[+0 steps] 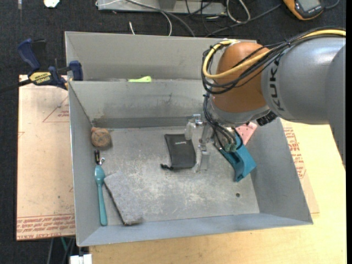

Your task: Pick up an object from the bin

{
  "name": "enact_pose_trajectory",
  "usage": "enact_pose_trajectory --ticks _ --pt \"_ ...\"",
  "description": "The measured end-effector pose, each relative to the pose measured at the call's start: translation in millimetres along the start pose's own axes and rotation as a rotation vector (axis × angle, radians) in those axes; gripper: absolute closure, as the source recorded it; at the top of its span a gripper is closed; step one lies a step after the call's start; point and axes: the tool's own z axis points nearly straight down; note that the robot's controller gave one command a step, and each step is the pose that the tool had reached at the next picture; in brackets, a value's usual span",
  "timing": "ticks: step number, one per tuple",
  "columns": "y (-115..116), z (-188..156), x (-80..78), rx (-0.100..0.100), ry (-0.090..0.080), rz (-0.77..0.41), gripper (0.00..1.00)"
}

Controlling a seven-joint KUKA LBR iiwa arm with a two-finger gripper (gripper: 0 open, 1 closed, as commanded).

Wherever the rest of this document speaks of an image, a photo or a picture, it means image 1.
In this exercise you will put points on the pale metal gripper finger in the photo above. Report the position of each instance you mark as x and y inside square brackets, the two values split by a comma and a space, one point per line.
[204, 159]
[189, 131]

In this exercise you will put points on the black cylinder on white bracket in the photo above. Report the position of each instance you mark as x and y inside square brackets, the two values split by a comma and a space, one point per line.
[266, 118]

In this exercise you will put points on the teal plastic spoon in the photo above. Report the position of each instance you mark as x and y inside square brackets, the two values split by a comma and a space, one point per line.
[101, 194]

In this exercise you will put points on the brown round ball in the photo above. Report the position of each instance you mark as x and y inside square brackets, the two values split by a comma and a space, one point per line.
[101, 138]

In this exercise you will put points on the grey metal bin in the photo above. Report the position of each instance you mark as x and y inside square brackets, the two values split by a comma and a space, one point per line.
[176, 191]

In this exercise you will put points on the black fabric pouch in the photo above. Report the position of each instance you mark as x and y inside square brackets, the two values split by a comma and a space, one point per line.
[180, 151]

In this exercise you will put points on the grey flat block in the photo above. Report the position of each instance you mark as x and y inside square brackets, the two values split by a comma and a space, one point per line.
[123, 197]

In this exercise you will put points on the brown cardboard board red print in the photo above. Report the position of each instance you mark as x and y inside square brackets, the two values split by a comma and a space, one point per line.
[44, 153]

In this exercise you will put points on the teal blue plastic tool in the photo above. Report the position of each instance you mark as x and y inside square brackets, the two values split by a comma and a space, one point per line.
[243, 164]

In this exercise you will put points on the lime green flat piece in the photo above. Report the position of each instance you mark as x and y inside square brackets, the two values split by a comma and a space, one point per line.
[140, 79]

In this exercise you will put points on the pink flat piece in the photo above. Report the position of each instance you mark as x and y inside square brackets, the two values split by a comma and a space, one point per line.
[246, 132]

